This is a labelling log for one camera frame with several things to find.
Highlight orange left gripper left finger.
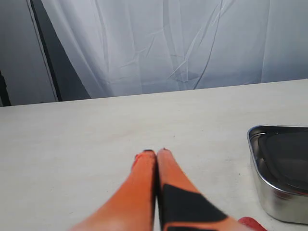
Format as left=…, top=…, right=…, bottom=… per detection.
left=71, top=150, right=156, bottom=231

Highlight stainless steel lunch box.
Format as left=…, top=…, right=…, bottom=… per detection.
left=247, top=125, right=308, bottom=224

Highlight white backdrop curtain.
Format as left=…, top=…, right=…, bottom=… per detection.
left=42, top=0, right=308, bottom=98

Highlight black background stand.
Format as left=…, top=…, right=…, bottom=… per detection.
left=29, top=0, right=90, bottom=101

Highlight red sausage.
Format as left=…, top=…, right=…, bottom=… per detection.
left=238, top=217, right=267, bottom=231

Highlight transparent dark lunch box lid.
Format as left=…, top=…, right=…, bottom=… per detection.
left=247, top=125, right=308, bottom=196

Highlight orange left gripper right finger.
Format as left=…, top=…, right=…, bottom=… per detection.
left=157, top=148, right=250, bottom=231

